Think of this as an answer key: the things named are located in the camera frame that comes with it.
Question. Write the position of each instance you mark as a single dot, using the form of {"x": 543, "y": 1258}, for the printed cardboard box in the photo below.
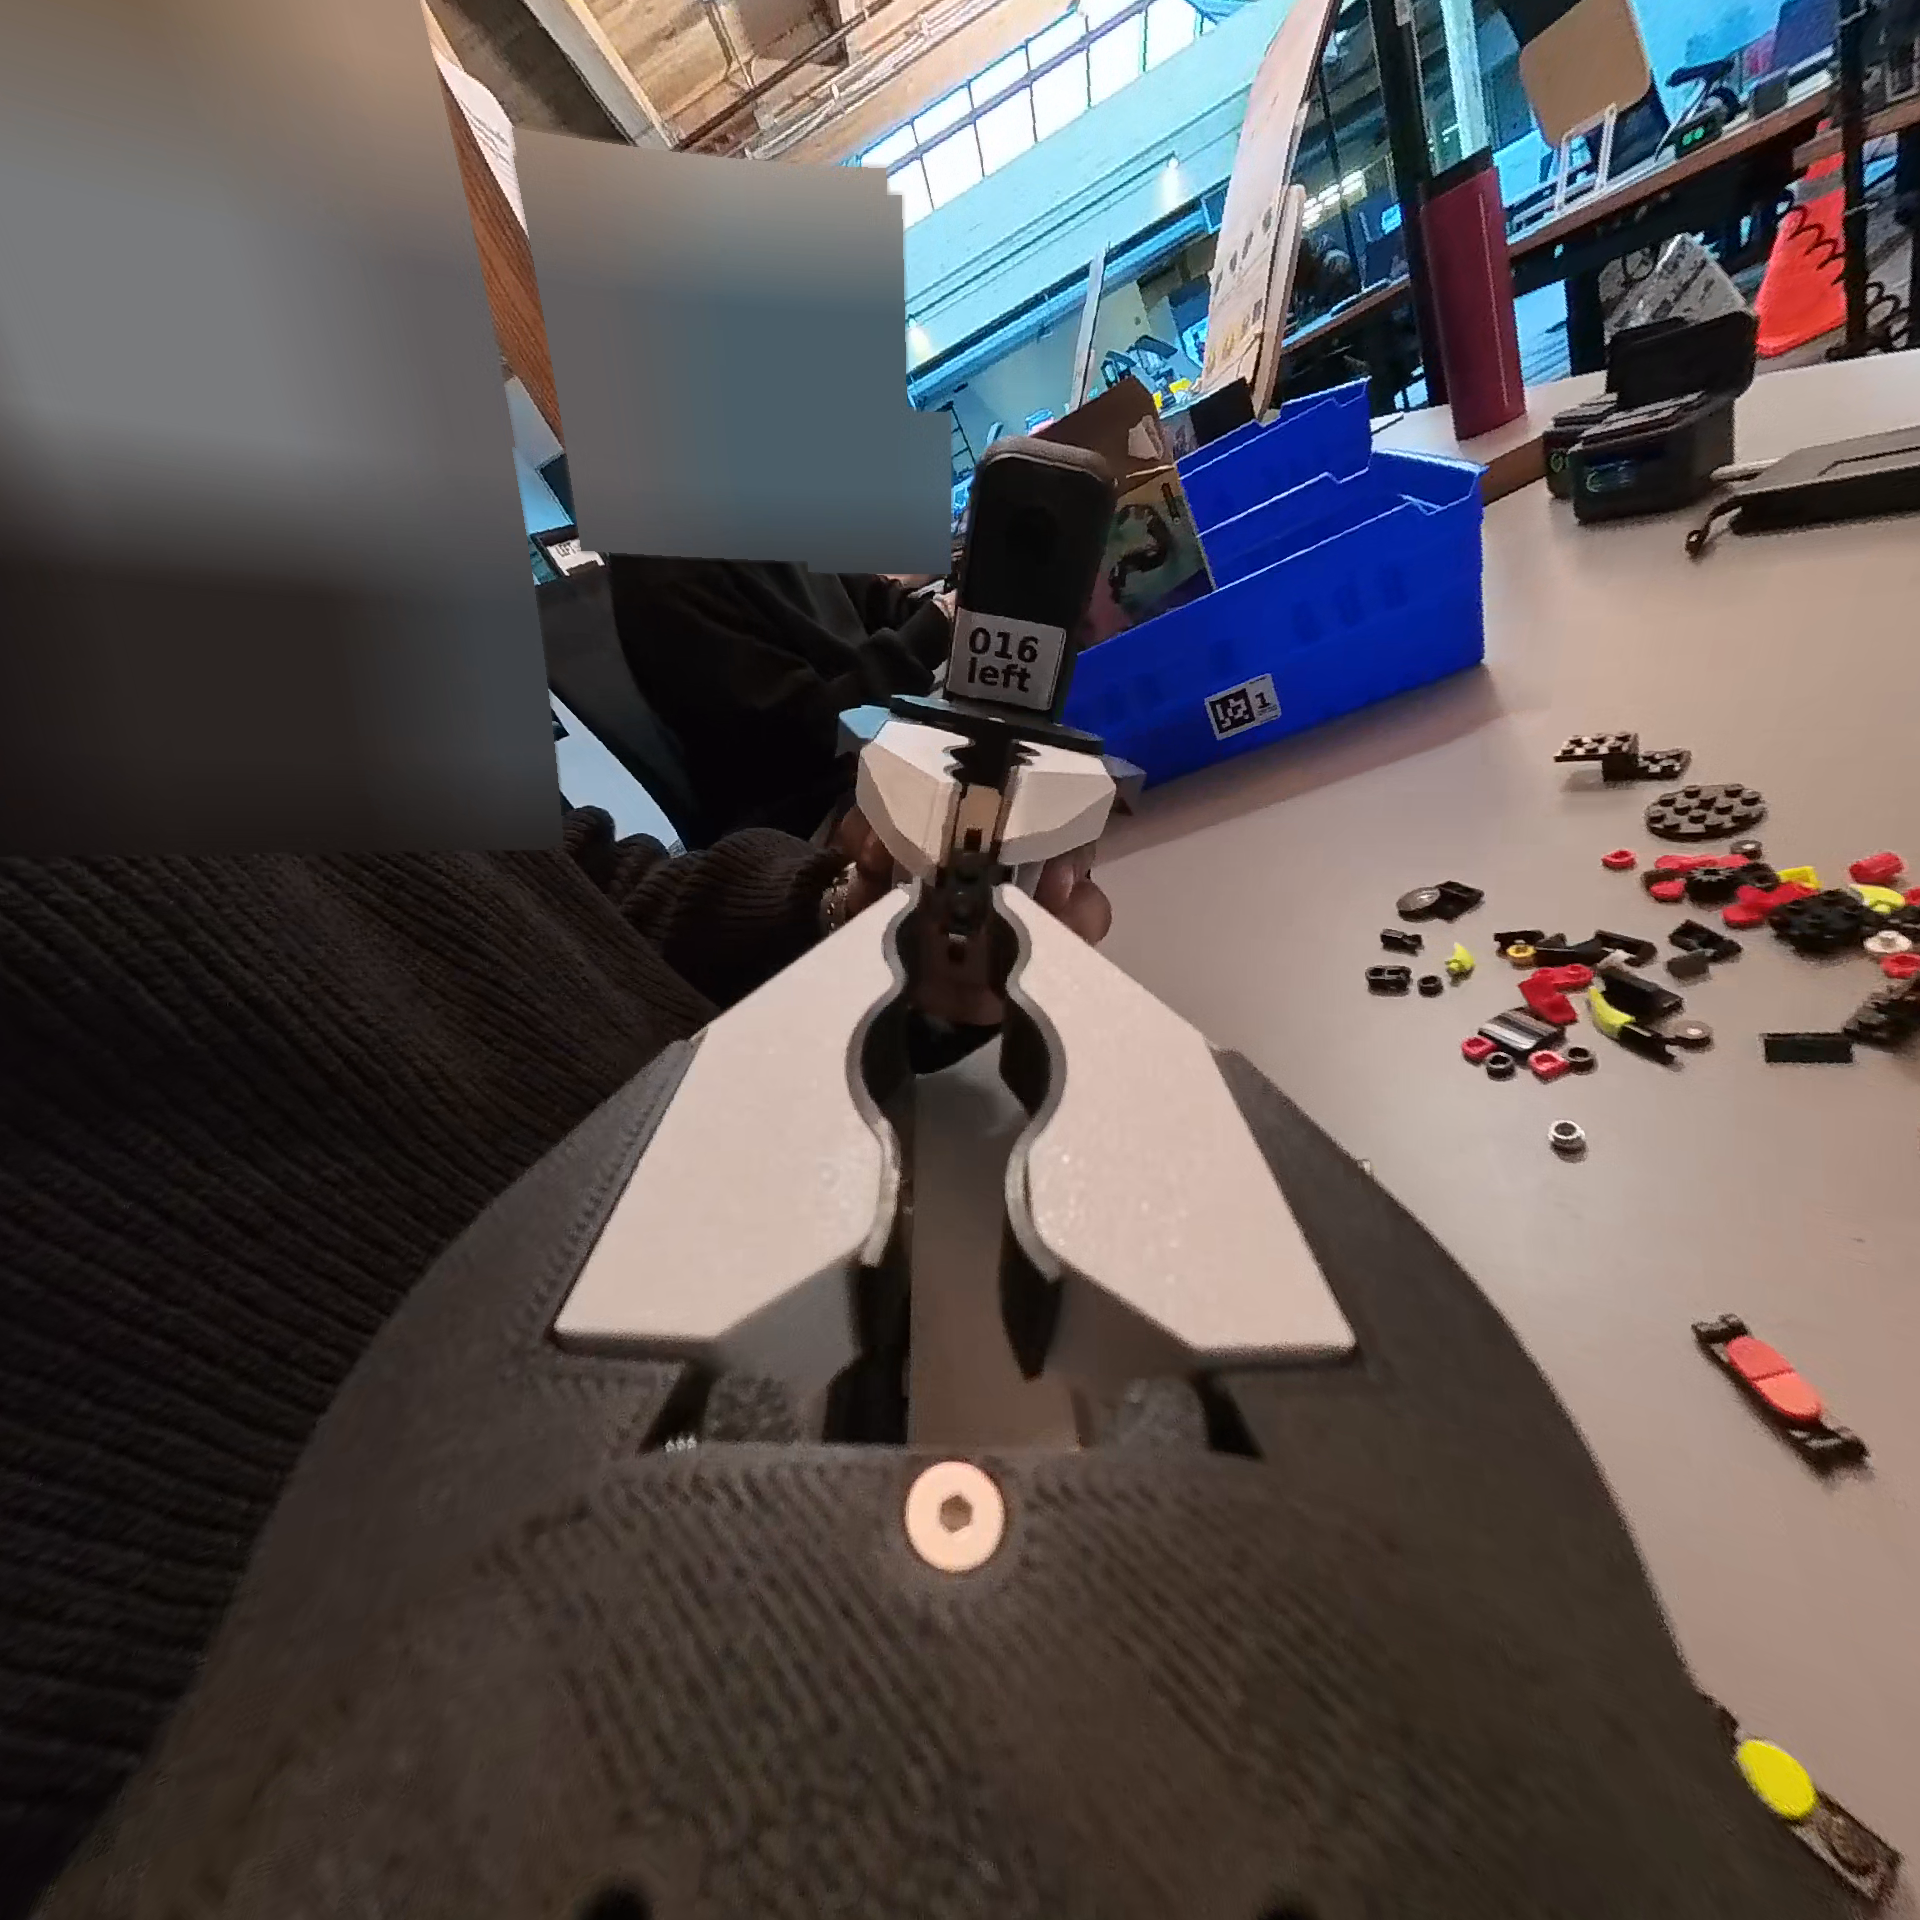
{"x": 1156, "y": 541}

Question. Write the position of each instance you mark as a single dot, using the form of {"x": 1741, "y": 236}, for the pile of lego pieces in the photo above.
{"x": 1695, "y": 879}

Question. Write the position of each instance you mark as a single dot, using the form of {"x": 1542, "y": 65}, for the wooden pillar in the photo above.
{"x": 488, "y": 271}

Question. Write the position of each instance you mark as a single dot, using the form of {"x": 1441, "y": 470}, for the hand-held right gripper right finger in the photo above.
{"x": 1185, "y": 1201}

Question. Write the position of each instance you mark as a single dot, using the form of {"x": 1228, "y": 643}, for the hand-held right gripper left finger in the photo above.
{"x": 734, "y": 1186}

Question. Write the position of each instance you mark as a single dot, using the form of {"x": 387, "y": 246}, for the black device with green light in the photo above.
{"x": 1641, "y": 458}

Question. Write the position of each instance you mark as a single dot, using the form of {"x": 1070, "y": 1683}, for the round black lego plate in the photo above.
{"x": 1705, "y": 812}

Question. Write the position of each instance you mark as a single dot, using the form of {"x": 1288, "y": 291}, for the black hard case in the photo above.
{"x": 1680, "y": 359}

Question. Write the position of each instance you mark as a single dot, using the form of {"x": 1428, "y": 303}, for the blue bin with tag sticker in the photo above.
{"x": 1319, "y": 630}

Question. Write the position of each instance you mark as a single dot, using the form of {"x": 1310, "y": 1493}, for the cardboard display board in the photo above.
{"x": 1267, "y": 196}

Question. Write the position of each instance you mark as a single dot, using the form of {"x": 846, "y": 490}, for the rounded cardboard board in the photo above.
{"x": 1583, "y": 54}

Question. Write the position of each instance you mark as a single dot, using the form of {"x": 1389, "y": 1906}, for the red and black lego strip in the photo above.
{"x": 1780, "y": 1388}

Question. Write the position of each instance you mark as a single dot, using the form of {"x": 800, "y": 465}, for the rectangular black lego plate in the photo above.
{"x": 1606, "y": 750}

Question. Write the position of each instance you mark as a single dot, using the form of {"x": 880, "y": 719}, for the person's left hand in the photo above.
{"x": 1079, "y": 902}

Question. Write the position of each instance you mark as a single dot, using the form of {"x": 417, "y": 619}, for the person's left forearm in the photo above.
{"x": 704, "y": 902}

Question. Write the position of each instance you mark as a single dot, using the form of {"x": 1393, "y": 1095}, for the dark red bottle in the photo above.
{"x": 1470, "y": 300}

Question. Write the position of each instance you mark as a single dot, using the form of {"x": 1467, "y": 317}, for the person's black sweater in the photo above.
{"x": 224, "y": 1276}

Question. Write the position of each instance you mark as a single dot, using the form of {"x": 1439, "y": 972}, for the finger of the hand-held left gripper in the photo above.
{"x": 909, "y": 804}
{"x": 1060, "y": 804}

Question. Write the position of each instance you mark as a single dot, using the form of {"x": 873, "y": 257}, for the small black lego piece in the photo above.
{"x": 968, "y": 916}

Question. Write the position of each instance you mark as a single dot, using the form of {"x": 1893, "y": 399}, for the lego spider model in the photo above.
{"x": 1780, "y": 1780}

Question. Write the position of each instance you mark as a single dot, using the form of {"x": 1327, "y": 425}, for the blue plastic bin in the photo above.
{"x": 1289, "y": 436}

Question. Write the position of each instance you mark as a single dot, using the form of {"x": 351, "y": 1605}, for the orange traffic cone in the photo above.
{"x": 1799, "y": 285}

